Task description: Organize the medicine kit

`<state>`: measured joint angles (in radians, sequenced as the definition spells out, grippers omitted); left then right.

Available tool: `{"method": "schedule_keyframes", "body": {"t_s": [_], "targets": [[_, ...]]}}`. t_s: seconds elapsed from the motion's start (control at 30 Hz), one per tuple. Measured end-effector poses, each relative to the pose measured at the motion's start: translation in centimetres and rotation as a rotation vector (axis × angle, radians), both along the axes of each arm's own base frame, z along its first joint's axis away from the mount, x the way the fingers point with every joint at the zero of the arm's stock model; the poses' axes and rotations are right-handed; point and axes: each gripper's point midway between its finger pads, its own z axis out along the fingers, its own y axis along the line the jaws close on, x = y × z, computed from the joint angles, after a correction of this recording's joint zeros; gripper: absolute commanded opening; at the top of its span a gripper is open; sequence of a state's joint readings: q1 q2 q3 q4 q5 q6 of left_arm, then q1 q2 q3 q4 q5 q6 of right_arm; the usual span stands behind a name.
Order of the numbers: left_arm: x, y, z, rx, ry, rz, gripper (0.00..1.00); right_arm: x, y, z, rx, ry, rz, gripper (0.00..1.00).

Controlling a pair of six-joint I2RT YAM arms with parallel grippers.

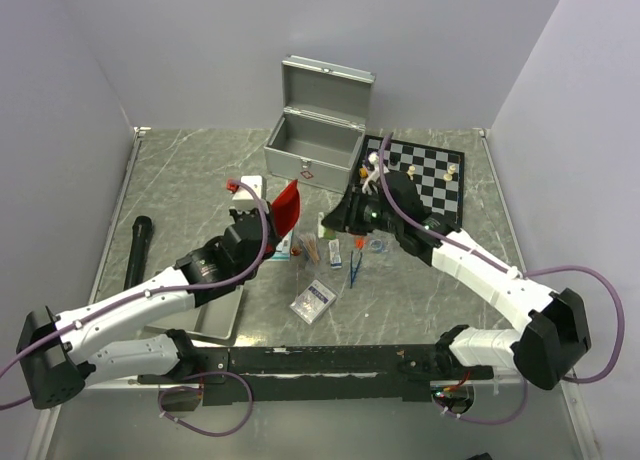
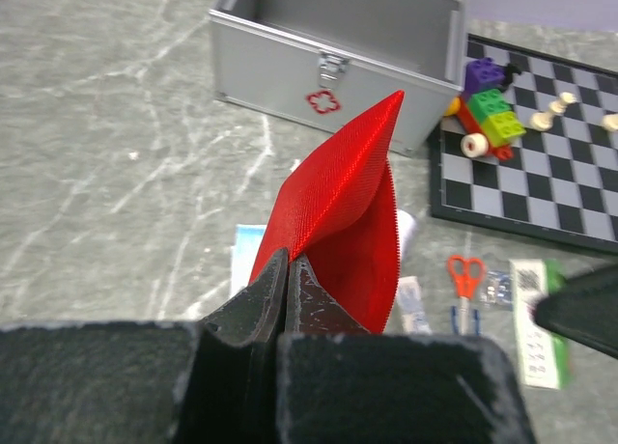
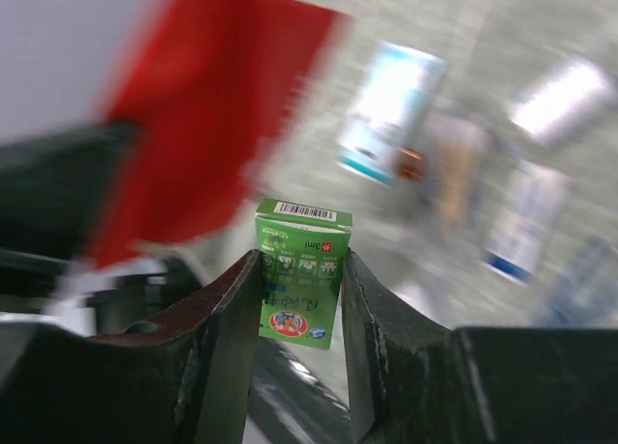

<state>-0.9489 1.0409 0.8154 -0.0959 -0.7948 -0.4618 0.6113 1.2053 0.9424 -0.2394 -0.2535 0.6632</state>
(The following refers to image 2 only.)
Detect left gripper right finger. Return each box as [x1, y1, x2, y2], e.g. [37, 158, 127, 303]
[284, 254, 369, 335]

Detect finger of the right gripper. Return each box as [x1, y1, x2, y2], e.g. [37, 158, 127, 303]
[533, 264, 617, 359]

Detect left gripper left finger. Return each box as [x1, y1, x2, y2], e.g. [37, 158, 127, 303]
[203, 248, 289, 347]

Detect green white medicine box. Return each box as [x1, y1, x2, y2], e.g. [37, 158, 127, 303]
[510, 259, 571, 390]

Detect red first aid pouch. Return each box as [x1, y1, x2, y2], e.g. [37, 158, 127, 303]
[251, 91, 405, 333]

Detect small blue white packet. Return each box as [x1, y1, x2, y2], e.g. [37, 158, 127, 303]
[396, 276, 432, 335]

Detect white bandage roll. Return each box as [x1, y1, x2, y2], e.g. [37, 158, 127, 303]
[396, 209, 416, 263]

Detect orange handled small scissors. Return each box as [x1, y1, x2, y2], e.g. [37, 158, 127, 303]
[447, 255, 486, 309]

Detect blue tweezers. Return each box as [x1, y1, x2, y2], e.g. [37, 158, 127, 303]
[451, 306, 480, 336]

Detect silver metal medicine case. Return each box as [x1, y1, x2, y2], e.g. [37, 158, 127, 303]
[211, 0, 468, 155]

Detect small clear blue sachet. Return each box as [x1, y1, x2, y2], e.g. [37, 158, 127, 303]
[479, 270, 513, 310]

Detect black white chessboard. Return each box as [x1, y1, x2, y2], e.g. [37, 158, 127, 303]
[429, 35, 617, 255]

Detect white chess piece right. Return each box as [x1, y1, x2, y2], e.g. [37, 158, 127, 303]
[601, 114, 618, 132]

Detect white chess piece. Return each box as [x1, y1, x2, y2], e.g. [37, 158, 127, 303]
[601, 114, 618, 132]
[529, 92, 577, 132]

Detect white chess piece left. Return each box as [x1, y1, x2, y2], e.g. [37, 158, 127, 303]
[529, 92, 577, 132]

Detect colourful toy brick car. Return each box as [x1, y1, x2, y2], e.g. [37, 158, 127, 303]
[443, 57, 526, 161]

